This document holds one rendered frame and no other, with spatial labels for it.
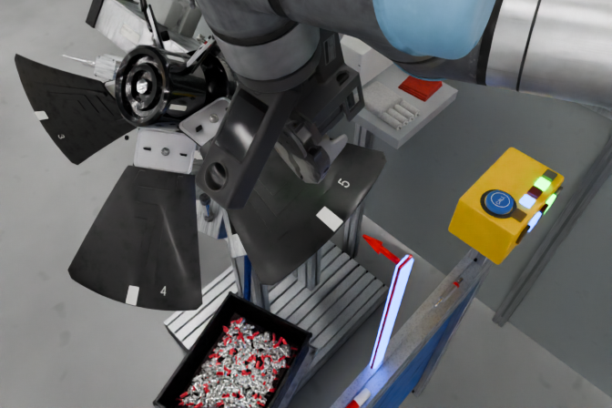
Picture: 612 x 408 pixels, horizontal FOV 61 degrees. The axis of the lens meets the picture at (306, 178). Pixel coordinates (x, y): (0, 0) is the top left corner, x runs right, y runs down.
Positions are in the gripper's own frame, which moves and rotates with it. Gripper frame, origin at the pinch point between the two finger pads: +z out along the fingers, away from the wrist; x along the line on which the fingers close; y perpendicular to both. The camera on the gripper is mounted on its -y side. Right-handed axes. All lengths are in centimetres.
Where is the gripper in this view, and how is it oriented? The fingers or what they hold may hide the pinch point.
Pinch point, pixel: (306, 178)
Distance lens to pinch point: 57.1
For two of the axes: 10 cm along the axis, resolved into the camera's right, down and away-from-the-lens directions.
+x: -7.1, -5.6, 4.4
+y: 6.8, -7.1, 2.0
